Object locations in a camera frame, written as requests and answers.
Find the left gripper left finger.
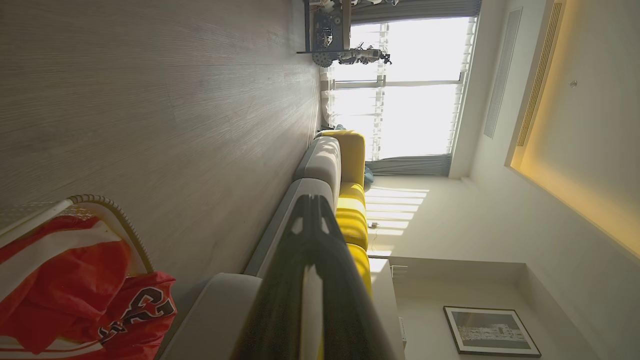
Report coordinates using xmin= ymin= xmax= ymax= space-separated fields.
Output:
xmin=232 ymin=195 xmax=315 ymax=360

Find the black framed picture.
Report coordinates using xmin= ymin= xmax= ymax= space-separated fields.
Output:
xmin=443 ymin=306 xmax=542 ymax=358

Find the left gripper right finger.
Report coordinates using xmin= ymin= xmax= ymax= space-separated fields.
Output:
xmin=313 ymin=196 xmax=396 ymax=360

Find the white woven laundry basket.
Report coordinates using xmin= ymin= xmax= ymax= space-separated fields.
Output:
xmin=0 ymin=194 xmax=156 ymax=277

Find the dark metal frame table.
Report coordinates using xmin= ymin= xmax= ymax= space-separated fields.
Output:
xmin=297 ymin=0 xmax=353 ymax=55

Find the white rectangular ceiling panel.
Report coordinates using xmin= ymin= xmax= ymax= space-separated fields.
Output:
xmin=483 ymin=7 xmax=523 ymax=139

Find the long slotted air vent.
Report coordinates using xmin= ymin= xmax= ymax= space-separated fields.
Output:
xmin=516 ymin=2 xmax=563 ymax=147

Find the orange-red garment with white trim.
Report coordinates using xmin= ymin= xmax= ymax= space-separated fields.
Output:
xmin=0 ymin=215 xmax=134 ymax=356

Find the grey and yellow sofa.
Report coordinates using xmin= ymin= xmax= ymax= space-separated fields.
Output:
xmin=159 ymin=129 xmax=374 ymax=360

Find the grey fabric curtain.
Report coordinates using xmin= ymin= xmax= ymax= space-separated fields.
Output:
xmin=365 ymin=154 xmax=453 ymax=177

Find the grey curtain beside table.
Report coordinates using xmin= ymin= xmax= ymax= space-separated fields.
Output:
xmin=350 ymin=0 xmax=482 ymax=26

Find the red jersey with black numbers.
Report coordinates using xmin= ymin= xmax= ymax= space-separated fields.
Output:
xmin=0 ymin=271 xmax=178 ymax=360

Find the wheeled robot with black cables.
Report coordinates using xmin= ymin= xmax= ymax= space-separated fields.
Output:
xmin=312 ymin=44 xmax=393 ymax=68

